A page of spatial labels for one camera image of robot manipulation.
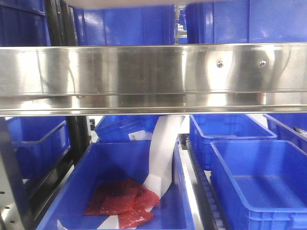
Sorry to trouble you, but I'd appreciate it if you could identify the blue bin behind right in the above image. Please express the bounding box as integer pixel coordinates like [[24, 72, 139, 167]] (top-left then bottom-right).
[[189, 114, 277, 171]]

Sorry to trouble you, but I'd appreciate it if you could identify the blue bin with red bags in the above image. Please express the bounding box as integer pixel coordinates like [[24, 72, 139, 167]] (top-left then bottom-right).
[[37, 140, 195, 230]]

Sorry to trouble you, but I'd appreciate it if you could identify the empty blue bin front right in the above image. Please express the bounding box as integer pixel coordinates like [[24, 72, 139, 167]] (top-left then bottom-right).
[[211, 140, 307, 230]]

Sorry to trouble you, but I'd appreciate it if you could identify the white paper strip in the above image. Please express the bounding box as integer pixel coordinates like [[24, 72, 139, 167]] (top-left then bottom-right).
[[56, 115, 186, 230]]

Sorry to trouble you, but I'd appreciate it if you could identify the steel shelf front rail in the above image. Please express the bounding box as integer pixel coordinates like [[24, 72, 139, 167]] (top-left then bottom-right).
[[0, 43, 307, 116]]

